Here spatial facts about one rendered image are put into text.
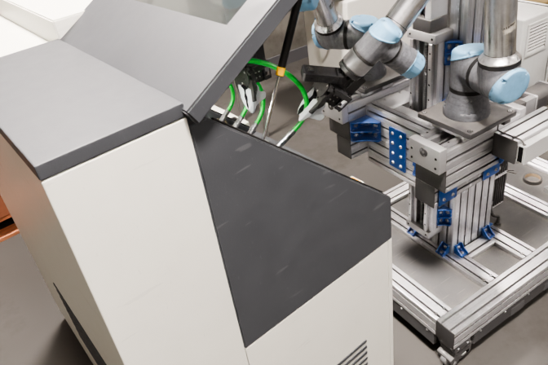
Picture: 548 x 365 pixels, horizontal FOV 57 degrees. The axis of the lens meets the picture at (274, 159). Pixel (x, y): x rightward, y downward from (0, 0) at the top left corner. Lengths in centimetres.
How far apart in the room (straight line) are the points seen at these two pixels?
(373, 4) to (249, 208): 305
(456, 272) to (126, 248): 167
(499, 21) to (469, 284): 120
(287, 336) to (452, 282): 104
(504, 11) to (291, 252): 85
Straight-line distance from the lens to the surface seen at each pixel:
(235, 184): 110
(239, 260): 121
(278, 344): 149
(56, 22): 159
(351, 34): 204
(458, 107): 176
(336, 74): 139
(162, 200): 102
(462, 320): 220
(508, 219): 271
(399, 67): 141
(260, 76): 148
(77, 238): 98
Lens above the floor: 188
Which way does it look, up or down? 32 degrees down
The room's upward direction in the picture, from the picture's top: 9 degrees counter-clockwise
